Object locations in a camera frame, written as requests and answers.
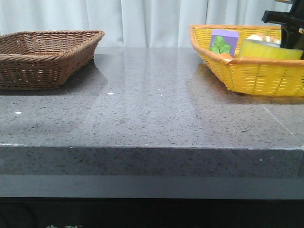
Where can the white curtain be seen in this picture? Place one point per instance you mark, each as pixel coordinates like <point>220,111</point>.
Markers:
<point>133,23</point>

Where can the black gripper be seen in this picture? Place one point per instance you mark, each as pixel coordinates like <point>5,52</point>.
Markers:
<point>292,35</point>

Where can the yellow woven basket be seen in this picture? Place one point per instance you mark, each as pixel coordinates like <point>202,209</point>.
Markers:
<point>254,76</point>

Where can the brown wicker basket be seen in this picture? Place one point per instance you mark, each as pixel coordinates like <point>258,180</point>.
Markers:
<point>44,60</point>

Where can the yellow tape roll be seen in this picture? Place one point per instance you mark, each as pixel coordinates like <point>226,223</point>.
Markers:
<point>263,49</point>

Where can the purple foam cube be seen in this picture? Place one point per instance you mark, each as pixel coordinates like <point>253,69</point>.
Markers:
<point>232,34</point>

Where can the toy croissant bread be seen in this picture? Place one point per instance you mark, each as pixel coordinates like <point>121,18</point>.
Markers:
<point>265,39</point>

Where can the orange toy carrot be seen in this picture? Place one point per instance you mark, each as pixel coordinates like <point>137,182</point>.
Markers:
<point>221,45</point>

